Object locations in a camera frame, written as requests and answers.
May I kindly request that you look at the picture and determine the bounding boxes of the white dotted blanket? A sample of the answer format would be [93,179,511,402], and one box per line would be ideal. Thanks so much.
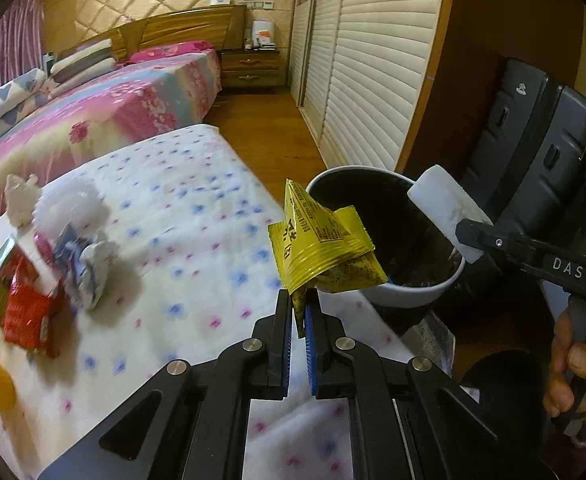
[0,124,474,480]

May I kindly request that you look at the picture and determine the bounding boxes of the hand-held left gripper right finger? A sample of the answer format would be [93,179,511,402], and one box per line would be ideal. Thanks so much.
[304,304,554,480]

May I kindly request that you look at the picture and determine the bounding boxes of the white foam block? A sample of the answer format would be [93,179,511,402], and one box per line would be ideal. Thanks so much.
[407,164,494,264]

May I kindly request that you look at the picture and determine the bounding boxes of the pink pillow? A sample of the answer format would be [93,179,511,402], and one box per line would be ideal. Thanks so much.
[127,40,216,63]

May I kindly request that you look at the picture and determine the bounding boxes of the purple curtain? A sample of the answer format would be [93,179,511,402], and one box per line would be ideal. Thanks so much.
[0,0,44,106]

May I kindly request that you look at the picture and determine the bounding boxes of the stack of striped pillows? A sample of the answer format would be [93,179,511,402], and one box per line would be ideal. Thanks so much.
[48,39,117,83]

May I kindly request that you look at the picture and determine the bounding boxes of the yellow snack packet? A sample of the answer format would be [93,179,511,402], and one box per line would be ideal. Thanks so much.
[268,177,389,342]

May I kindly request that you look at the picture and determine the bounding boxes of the white tissue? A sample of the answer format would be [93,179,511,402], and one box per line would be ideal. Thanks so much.
[4,174,42,229]

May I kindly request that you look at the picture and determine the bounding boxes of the pink wrapper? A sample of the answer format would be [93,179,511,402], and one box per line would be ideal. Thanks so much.
[34,229,60,263]

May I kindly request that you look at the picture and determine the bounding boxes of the bed with floral sheet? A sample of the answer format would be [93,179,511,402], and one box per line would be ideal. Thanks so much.
[0,42,224,241]

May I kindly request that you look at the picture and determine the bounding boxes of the wooden headboard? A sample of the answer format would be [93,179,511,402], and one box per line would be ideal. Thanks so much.
[56,4,248,63]

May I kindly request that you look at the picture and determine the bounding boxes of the folded heart print quilt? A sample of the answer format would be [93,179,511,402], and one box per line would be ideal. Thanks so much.
[0,67,50,143]

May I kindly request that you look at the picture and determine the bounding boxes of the white louvre wardrobe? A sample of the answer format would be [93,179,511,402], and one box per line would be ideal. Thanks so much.
[288,0,448,172]

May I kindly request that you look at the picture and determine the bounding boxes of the wooden nightstand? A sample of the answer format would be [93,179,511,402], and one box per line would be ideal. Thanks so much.
[220,49,280,95]

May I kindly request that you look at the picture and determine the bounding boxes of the crumpled blue white wrapper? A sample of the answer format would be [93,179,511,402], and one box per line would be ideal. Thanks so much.
[53,224,120,309]

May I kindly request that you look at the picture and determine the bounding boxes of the person's right hand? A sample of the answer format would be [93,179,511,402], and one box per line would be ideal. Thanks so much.
[543,305,586,418]

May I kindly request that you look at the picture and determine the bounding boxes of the red snack packet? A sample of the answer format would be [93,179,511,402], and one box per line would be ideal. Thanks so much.
[2,259,65,352]

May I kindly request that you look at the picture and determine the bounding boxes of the dark grey suitcase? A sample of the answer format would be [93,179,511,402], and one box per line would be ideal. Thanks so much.
[460,57,586,271]

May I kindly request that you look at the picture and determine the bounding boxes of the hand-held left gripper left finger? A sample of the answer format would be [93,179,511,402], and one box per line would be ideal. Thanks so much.
[38,291,293,480]

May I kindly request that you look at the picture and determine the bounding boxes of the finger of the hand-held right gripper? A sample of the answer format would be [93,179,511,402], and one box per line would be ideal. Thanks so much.
[455,218,544,279]

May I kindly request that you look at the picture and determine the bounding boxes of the black bin liner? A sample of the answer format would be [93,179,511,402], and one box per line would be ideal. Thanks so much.
[309,170,462,288]

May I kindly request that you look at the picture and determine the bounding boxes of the white and orange box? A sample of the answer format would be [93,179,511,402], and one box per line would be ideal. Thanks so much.
[252,20,275,47]

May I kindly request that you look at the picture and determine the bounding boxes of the white waste bin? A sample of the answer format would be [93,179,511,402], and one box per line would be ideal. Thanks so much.
[305,166,466,308]

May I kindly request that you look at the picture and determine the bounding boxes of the white bubble wrap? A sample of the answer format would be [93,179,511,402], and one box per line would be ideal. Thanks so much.
[32,177,109,242]

